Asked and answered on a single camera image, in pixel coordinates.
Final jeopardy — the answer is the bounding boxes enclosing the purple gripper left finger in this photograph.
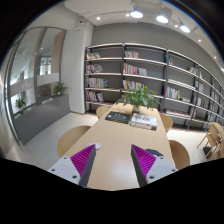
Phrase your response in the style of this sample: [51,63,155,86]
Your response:
[49,146,96,187]

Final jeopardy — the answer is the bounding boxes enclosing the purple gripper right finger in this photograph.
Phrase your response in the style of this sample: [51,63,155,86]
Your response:
[131,144,178,187]

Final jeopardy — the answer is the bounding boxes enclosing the black mouse pad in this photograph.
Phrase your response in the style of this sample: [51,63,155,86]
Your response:
[145,149,163,157]

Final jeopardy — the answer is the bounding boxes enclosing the white computer mouse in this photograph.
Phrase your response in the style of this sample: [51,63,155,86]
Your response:
[87,143,101,150]

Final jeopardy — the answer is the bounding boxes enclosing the wooden chair near left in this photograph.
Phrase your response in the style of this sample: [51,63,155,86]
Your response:
[57,125,90,157]

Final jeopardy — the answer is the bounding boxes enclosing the wooden chair near right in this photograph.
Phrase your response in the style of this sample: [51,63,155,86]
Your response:
[169,140,190,170]

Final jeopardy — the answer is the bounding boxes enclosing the white red book stack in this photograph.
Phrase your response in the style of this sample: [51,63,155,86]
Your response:
[131,113,158,130]

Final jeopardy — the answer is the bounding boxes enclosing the wooden chair far right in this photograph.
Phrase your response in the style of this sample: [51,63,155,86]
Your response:
[160,113,173,132]

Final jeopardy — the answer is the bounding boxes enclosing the black book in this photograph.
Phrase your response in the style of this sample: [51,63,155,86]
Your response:
[105,111,131,124]

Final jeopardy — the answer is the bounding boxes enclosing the wooden chair far left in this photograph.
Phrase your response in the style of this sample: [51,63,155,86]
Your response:
[96,105,110,118]

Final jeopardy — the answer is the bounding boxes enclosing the green potted table plant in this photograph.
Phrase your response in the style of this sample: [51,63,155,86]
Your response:
[116,86,160,113]

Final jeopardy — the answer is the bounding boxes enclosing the wooden chair at right edge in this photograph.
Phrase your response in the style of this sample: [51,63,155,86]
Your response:
[203,122,224,160]

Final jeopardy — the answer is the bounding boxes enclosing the glass window partition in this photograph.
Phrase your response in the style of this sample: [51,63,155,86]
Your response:
[5,27,69,144]

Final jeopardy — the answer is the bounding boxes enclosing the potted plant by window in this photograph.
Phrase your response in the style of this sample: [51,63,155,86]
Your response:
[53,82,68,96]

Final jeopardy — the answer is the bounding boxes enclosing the small potted plant left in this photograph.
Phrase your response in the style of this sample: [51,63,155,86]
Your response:
[15,98,26,112]

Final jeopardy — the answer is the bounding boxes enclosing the grey wall bookshelf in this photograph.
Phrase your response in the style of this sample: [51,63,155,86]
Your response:
[84,43,224,130]

